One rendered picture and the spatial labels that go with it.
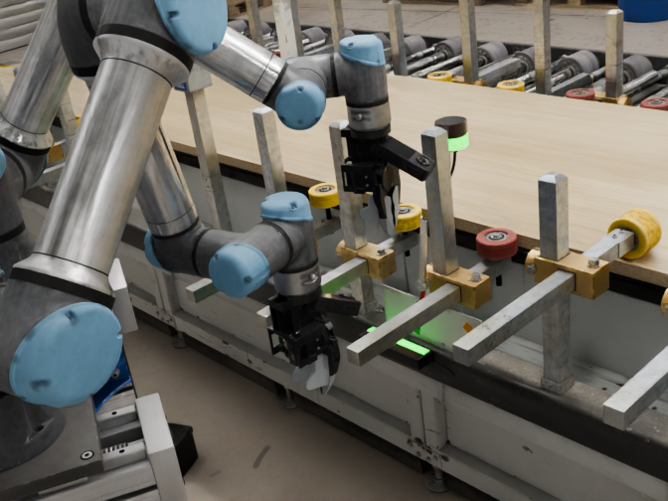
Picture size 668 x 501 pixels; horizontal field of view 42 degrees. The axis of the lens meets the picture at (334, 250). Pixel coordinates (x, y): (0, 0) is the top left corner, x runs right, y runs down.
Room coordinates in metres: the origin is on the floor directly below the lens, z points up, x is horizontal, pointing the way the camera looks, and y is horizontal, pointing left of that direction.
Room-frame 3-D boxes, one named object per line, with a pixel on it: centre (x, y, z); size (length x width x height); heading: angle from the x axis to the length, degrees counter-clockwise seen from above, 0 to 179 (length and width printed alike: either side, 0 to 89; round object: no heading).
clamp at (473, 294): (1.49, -0.23, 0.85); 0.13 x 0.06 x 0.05; 40
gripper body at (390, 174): (1.48, -0.09, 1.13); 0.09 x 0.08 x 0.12; 60
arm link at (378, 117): (1.47, -0.09, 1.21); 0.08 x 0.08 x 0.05
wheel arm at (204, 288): (1.81, 0.15, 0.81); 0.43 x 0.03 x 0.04; 130
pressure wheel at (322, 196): (1.93, 0.00, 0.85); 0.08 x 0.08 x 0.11
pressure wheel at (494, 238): (1.55, -0.32, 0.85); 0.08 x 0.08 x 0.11
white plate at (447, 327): (1.52, -0.17, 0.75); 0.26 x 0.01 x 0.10; 40
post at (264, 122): (1.89, 0.11, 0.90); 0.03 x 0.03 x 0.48; 40
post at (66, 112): (2.66, 0.75, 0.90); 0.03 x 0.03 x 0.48; 40
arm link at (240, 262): (1.16, 0.14, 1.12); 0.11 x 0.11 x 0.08; 55
